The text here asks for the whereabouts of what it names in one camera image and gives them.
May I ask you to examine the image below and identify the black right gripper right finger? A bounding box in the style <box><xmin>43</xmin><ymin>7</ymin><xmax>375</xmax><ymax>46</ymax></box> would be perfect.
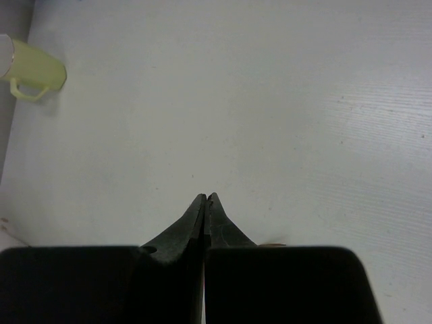
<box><xmin>204</xmin><ymin>192</ymin><xmax>257</xmax><ymax>323</ymax></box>

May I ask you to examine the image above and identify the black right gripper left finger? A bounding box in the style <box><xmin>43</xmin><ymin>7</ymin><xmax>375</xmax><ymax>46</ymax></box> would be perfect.
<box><xmin>142</xmin><ymin>194</ymin><xmax>207</xmax><ymax>323</ymax></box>

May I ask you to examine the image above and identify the light green mug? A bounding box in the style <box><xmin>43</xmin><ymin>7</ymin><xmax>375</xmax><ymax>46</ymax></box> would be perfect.
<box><xmin>1</xmin><ymin>34</ymin><xmax>67</xmax><ymax>102</ymax></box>

